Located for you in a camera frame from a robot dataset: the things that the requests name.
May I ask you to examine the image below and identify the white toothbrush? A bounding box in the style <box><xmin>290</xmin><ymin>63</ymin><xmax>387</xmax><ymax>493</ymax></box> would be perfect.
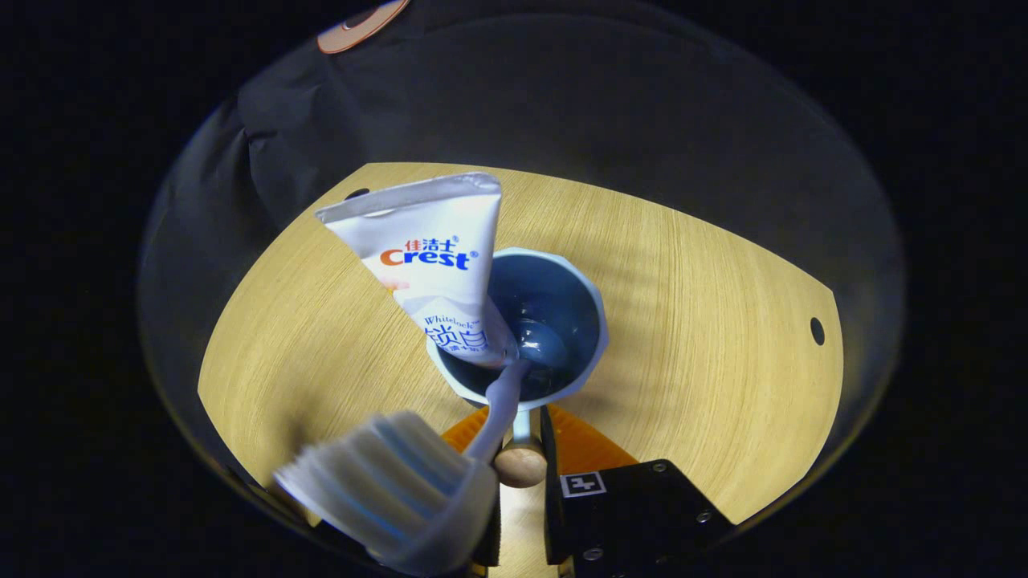
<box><xmin>271</xmin><ymin>357</ymin><xmax>532</xmax><ymax>577</ymax></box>

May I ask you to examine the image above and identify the black backdrop cloth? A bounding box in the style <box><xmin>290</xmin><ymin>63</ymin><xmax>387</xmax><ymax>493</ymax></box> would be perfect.
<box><xmin>141</xmin><ymin>0</ymin><xmax>904</xmax><ymax>450</ymax></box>

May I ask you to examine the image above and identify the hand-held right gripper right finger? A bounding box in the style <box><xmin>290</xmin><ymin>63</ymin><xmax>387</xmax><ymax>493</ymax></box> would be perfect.
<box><xmin>539</xmin><ymin>404</ymin><xmax>736</xmax><ymax>578</ymax></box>

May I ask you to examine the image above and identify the white toothpaste tube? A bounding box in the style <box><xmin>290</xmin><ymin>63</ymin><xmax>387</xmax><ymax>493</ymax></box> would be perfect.
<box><xmin>314</xmin><ymin>172</ymin><xmax>520</xmax><ymax>369</ymax></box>

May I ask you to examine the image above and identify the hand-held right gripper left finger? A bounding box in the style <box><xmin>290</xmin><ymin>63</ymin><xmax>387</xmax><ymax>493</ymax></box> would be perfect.
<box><xmin>440</xmin><ymin>405</ymin><xmax>504</xmax><ymax>568</ymax></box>

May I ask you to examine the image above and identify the light blue cup wooden handle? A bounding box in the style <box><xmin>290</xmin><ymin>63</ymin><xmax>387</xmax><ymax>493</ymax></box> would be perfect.
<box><xmin>425</xmin><ymin>247</ymin><xmax>610</xmax><ymax>489</ymax></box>

